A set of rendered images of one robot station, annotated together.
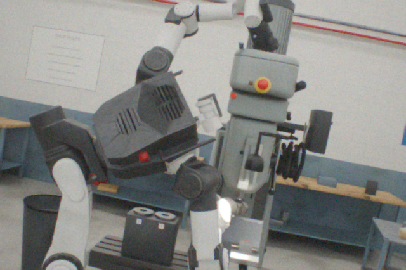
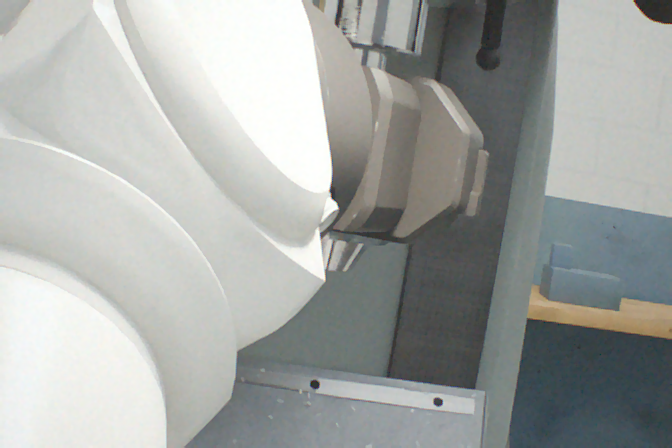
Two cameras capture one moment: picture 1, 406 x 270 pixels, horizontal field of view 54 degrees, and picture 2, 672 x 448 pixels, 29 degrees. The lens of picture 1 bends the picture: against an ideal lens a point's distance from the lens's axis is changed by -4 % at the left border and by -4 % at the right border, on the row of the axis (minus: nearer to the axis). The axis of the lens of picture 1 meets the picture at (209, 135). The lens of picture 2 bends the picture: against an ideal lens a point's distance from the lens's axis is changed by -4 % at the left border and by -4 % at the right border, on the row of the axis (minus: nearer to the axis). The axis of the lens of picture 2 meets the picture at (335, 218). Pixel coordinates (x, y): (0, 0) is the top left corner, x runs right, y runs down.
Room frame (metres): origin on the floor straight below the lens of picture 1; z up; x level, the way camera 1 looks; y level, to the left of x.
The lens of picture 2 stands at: (1.29, -0.09, 1.24)
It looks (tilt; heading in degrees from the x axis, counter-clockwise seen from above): 3 degrees down; 350
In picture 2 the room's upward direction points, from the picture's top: 9 degrees clockwise
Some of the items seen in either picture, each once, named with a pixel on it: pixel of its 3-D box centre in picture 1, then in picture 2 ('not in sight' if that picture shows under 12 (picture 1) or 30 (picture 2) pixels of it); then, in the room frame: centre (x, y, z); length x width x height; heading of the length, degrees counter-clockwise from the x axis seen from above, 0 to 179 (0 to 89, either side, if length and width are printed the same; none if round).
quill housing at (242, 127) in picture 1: (248, 154); not in sight; (1.79, -0.18, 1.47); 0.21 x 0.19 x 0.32; 86
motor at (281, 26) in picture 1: (269, 32); not in sight; (2.03, -0.20, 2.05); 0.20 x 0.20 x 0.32
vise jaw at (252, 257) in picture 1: (243, 257); not in sight; (1.72, -0.24, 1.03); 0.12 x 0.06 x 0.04; 86
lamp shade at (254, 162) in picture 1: (255, 161); not in sight; (1.56, -0.19, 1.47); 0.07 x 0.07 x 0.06
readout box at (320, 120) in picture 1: (318, 131); not in sight; (2.06, -0.53, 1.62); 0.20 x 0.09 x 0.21; 176
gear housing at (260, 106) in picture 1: (257, 106); not in sight; (1.83, -0.18, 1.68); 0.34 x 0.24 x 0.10; 176
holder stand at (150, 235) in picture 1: (151, 234); not in sight; (1.78, 0.18, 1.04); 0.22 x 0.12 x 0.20; 86
